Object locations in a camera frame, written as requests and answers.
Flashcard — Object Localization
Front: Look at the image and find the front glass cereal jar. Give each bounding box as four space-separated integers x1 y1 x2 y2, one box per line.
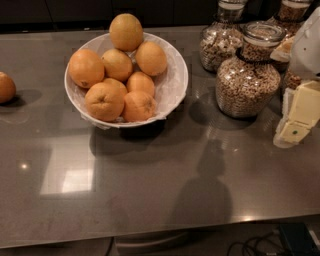
215 21 286 119

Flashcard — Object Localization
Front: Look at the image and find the front left orange in bowl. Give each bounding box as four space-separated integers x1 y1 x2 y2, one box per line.
85 82 124 122

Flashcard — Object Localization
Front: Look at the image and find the back left glass cereal jar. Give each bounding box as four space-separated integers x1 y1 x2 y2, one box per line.
199 0 247 73

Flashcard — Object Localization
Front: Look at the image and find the top orange in bowl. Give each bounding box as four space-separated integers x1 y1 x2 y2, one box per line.
109 13 143 52

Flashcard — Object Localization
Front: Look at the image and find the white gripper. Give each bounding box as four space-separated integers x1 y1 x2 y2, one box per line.
270 7 320 148

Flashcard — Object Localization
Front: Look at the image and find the small hidden orange in bowl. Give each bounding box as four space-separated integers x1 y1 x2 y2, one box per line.
103 78 128 95

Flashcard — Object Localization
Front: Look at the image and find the front right orange in bowl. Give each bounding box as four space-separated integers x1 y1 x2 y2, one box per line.
122 91 156 122

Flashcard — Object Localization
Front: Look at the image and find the glass cereal jar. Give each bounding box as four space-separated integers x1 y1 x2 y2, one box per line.
199 0 247 73
215 21 286 119
269 0 313 93

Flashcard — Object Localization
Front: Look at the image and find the white bowl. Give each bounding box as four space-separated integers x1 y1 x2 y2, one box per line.
63 31 189 130

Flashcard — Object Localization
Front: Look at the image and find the centre orange in bowl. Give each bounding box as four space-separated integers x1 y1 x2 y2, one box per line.
102 49 133 82

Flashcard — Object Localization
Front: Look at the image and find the white paper bowl liner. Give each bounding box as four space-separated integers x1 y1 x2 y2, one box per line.
71 33 188 126

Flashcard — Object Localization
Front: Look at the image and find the orange on table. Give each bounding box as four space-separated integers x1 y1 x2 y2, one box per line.
0 72 16 103

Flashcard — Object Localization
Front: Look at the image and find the black cable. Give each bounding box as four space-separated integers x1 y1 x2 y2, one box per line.
227 231 284 256

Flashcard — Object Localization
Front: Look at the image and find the back right glass cereal jar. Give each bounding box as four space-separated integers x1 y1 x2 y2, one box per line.
269 0 313 93

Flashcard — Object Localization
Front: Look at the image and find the black power adapter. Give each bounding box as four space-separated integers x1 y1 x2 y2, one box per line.
279 223 320 256

